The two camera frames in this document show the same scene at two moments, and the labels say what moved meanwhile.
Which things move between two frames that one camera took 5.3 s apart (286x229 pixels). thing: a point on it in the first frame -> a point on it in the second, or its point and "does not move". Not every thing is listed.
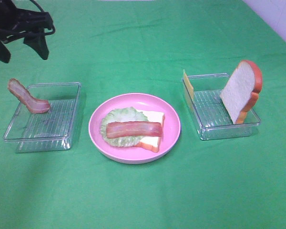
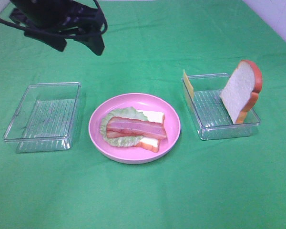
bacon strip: x=35 y=105 -> x=137 y=127
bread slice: x=152 y=142 does not move
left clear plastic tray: x=54 y=130 does not move
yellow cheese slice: x=188 y=85 does not move
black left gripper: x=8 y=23 -> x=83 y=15
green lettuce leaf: x=123 y=114 does not move
